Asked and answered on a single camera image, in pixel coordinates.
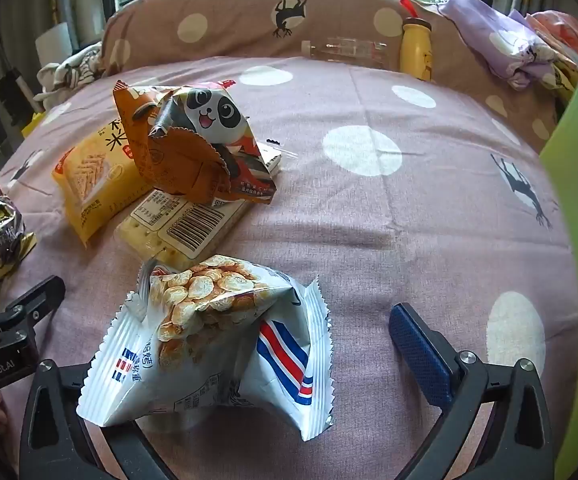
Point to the white puffed snack packet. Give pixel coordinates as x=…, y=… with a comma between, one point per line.
x=204, y=305

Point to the orange panda snack packet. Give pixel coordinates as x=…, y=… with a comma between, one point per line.
x=219, y=110

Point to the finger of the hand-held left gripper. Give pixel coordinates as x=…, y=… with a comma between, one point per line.
x=39, y=300

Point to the clear cracker packet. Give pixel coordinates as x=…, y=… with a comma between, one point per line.
x=189, y=225

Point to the purple spotted cloth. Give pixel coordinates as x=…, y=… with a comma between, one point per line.
x=489, y=35

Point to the pink spotted blanket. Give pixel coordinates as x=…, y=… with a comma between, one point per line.
x=369, y=240

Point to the yellow corn snack packet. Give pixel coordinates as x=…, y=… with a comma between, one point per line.
x=94, y=180

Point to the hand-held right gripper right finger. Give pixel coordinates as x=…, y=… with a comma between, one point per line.
x=419, y=355

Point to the small yellow object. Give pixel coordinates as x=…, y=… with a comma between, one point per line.
x=31, y=124

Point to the clear plastic bottle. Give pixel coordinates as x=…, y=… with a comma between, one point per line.
x=344, y=50

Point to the small white packet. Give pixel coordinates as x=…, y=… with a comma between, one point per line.
x=271, y=160

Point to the white patterned cloth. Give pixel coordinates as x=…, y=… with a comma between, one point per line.
x=69, y=72

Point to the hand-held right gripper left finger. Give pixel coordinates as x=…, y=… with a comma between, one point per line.
x=119, y=447

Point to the yellow printed cloth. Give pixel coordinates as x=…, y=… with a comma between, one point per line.
x=564, y=77

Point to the orange pink cloth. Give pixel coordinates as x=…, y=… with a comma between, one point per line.
x=564, y=30

